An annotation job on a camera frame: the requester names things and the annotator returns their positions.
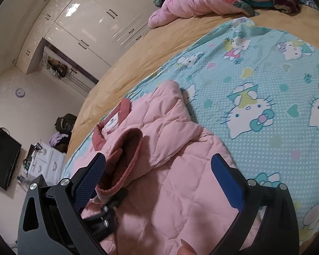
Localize dark bag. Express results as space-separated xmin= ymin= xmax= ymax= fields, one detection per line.
xmin=55 ymin=114 xmax=77 ymax=135

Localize person's right hand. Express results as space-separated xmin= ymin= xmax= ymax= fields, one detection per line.
xmin=177 ymin=238 xmax=200 ymax=255

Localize black metal rack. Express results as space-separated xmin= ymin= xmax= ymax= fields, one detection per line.
xmin=27 ymin=143 xmax=44 ymax=164

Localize white wardrobe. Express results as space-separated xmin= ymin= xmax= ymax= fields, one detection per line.
xmin=16 ymin=0 xmax=162 ymax=71

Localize hanging bags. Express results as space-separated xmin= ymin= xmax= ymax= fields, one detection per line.
xmin=46 ymin=57 xmax=68 ymax=79

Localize pink quilted jacket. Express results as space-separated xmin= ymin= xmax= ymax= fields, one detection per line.
xmin=69 ymin=80 xmax=263 ymax=255

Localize bed with tan sheet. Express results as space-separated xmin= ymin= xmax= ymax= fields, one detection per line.
xmin=66 ymin=5 xmax=319 ymax=154

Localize cartoon cat printed blanket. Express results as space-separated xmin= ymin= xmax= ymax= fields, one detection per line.
xmin=62 ymin=17 xmax=319 ymax=245

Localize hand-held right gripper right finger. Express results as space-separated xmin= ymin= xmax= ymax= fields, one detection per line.
xmin=211 ymin=153 xmax=299 ymax=255

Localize black television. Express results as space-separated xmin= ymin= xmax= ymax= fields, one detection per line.
xmin=0 ymin=131 xmax=22 ymax=191

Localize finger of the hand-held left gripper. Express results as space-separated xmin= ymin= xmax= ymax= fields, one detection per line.
xmin=81 ymin=188 xmax=128 ymax=242

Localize pink floral comforter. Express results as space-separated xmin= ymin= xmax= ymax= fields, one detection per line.
xmin=148 ymin=0 xmax=261 ymax=28

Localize white drawer cabinet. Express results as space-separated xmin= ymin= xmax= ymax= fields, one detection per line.
xmin=27 ymin=141 xmax=67 ymax=182

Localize purple clothes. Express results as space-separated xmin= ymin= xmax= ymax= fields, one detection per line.
xmin=49 ymin=133 xmax=70 ymax=148

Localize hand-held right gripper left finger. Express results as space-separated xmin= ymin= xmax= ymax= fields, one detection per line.
xmin=17 ymin=153 xmax=107 ymax=255

